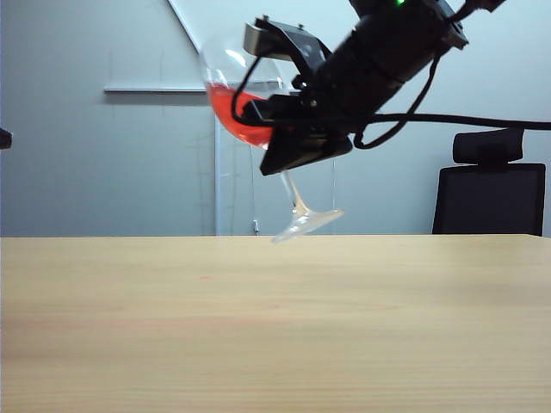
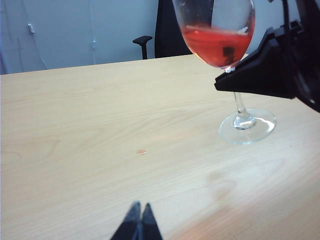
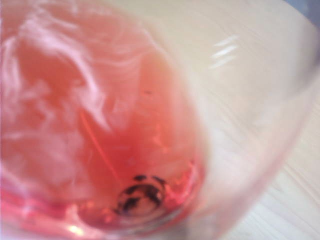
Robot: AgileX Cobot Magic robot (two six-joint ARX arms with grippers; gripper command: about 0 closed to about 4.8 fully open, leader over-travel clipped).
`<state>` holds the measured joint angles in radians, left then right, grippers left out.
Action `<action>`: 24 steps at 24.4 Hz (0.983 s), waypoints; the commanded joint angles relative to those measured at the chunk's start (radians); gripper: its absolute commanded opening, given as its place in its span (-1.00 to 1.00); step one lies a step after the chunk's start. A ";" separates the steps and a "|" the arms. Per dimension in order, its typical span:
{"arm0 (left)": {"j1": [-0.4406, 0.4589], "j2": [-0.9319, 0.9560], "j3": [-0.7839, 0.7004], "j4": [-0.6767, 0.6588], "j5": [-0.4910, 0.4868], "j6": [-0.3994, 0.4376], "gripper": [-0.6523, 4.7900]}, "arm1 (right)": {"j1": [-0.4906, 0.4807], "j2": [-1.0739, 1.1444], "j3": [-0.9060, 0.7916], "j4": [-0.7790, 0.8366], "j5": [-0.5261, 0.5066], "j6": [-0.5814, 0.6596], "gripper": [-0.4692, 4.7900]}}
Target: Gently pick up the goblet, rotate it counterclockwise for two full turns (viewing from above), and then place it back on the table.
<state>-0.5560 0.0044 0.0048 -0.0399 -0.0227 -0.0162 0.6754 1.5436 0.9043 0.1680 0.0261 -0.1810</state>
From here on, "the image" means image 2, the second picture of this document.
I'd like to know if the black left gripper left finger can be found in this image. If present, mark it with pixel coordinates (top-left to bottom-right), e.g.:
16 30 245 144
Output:
109 200 143 240

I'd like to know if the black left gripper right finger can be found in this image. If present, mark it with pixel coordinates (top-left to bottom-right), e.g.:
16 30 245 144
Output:
138 202 164 240

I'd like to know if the black office chair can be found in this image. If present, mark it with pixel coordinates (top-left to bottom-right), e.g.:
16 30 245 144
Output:
132 0 216 60

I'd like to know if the black camera cable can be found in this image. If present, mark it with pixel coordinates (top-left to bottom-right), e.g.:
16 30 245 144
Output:
281 0 293 28

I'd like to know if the wine glass with red liquid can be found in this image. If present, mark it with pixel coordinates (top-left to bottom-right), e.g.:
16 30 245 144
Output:
171 0 277 145

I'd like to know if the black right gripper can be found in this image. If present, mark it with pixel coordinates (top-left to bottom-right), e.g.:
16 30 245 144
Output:
214 0 320 113

